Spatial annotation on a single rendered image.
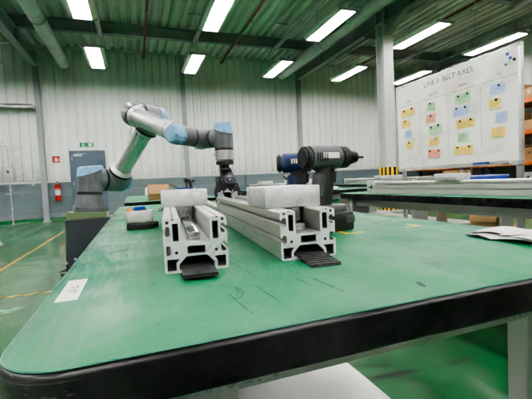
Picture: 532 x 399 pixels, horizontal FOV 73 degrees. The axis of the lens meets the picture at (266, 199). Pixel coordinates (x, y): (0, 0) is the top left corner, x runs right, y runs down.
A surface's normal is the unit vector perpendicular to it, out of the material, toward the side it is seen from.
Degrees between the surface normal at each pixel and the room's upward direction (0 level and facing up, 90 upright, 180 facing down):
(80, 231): 90
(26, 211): 90
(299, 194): 90
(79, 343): 0
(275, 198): 90
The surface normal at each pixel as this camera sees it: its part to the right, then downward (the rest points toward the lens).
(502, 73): -0.94, 0.07
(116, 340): -0.05, -1.00
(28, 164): 0.34, 0.04
